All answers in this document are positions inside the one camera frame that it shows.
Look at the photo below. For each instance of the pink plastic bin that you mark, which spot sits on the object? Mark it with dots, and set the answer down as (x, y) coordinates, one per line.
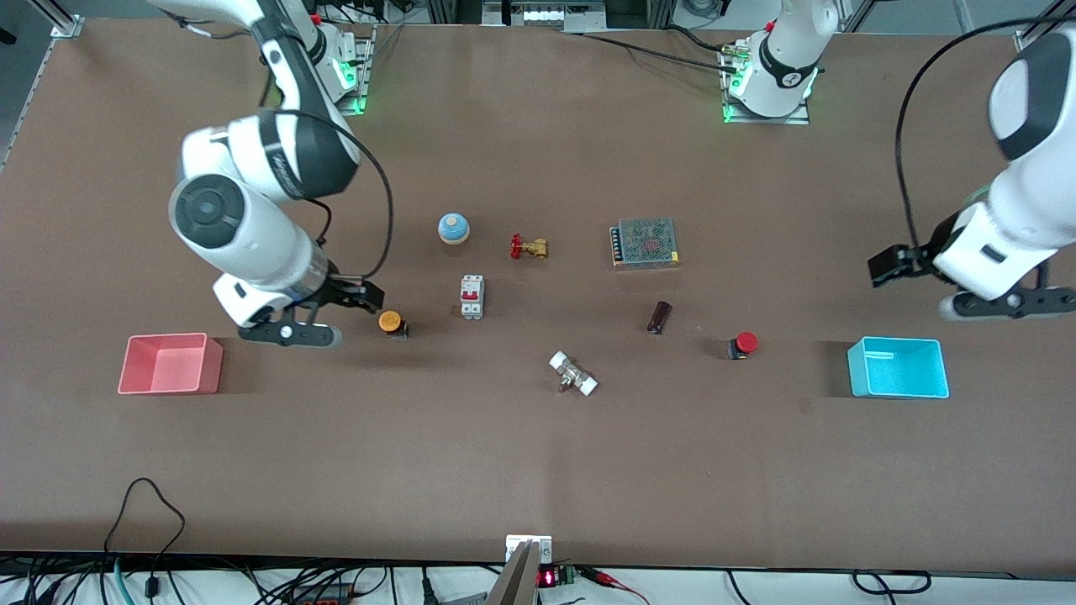
(168, 370)

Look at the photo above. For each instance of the metal mesh power supply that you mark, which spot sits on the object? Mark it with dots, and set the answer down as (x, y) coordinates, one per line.
(646, 242)

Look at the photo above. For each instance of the blue plastic bin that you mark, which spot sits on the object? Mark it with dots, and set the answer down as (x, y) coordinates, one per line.
(899, 374)

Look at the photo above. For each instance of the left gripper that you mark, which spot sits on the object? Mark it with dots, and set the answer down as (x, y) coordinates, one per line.
(919, 255)

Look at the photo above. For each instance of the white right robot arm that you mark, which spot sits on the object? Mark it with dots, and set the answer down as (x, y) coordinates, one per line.
(252, 227)

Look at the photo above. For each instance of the dark brown cylinder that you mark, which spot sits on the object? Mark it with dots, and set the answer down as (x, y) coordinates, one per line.
(659, 317)

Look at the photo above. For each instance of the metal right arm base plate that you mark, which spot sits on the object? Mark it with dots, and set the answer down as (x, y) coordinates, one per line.
(363, 76)

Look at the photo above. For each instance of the yellow mushroom push button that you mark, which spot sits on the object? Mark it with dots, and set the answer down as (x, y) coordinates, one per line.
(390, 321)

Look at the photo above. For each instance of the aluminium frame corner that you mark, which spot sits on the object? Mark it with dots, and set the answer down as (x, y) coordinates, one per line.
(59, 18)
(1030, 38)

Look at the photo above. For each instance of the white red circuit breaker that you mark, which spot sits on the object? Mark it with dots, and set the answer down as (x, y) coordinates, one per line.
(472, 297)

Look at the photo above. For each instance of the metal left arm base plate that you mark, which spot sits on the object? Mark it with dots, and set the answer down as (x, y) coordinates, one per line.
(731, 113)

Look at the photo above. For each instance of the red mushroom push button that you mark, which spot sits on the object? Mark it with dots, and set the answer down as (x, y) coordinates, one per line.
(746, 342)

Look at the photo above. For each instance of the grey metal equipment box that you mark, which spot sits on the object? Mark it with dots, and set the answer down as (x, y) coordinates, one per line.
(542, 13)

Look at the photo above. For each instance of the red digit display module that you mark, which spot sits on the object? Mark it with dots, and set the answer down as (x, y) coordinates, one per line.
(548, 577)

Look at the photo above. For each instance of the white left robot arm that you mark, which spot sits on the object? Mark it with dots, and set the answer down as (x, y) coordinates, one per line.
(1030, 160)

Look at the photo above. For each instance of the grey camera mount bar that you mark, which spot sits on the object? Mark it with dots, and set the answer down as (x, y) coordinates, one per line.
(517, 580)

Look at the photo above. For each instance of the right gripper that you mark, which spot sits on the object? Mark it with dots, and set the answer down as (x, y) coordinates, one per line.
(340, 291)

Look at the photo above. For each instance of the blue round call bell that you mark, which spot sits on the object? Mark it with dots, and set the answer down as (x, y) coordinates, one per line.
(453, 228)

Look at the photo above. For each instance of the metal fitting white caps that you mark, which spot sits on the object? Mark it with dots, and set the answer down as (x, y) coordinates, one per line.
(573, 374)

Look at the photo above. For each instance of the white mount bracket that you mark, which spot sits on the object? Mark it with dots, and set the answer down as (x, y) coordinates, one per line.
(545, 548)

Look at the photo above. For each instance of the red clip lead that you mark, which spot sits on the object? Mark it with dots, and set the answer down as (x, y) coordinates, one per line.
(618, 581)

